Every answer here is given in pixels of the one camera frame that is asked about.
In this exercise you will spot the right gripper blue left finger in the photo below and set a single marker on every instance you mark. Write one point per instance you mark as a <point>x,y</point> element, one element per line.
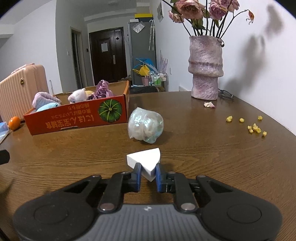
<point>135,179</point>

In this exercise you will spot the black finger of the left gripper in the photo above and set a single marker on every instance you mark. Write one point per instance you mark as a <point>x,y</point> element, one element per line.
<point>4,157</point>

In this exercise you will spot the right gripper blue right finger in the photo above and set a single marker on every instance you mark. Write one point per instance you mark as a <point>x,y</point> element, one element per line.
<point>161,178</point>

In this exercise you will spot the white round foam piece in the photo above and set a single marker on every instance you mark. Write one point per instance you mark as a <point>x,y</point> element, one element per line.
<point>148,160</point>

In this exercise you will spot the iridescent plastic bag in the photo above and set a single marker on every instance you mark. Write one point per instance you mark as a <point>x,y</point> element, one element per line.
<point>145,125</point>

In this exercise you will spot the light blue plush toy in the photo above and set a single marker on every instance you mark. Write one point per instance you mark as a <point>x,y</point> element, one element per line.
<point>48,106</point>

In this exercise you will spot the purple satin scrunchie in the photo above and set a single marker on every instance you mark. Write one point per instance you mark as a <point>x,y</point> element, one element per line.
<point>102,91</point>

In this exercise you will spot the white yellow plush toy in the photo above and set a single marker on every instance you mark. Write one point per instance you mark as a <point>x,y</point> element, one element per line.
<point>79,95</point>

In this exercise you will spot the light blue tissue pack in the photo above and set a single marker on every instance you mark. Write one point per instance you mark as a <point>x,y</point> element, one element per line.
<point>4,131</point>

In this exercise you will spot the orange fruit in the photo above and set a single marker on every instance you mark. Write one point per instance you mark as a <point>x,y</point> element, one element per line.
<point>14,123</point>

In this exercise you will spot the pink ribbed suitcase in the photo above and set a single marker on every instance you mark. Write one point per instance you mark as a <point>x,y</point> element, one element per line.
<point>18,90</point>

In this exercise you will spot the red cardboard pumpkin box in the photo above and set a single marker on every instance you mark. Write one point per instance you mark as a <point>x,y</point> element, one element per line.
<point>98,112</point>

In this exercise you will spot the fallen pink petal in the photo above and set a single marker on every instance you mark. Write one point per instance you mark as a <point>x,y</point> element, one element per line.
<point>209,105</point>

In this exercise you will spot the cluttered utility cart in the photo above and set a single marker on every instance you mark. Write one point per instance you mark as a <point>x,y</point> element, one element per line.
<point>159,80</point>

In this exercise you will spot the yellow crumbs on table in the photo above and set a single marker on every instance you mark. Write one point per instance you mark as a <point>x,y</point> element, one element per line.
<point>254,128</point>

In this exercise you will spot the glasses behind vase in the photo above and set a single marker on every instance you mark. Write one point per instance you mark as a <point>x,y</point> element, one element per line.
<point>225,94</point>

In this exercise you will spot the dark entrance door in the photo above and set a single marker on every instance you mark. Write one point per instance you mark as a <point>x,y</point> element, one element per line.
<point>108,57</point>

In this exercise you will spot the pink textured vase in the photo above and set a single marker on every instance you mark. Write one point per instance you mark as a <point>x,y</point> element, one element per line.
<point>206,66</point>

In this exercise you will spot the grey refrigerator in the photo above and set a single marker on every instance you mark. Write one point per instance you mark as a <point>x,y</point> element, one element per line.
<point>139,48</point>

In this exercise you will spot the yellow box on refrigerator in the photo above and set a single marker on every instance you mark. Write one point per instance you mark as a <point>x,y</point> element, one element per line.
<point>143,15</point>

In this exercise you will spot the dried pink rose bouquet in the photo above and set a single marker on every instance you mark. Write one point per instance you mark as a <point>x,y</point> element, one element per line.
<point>211,18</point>

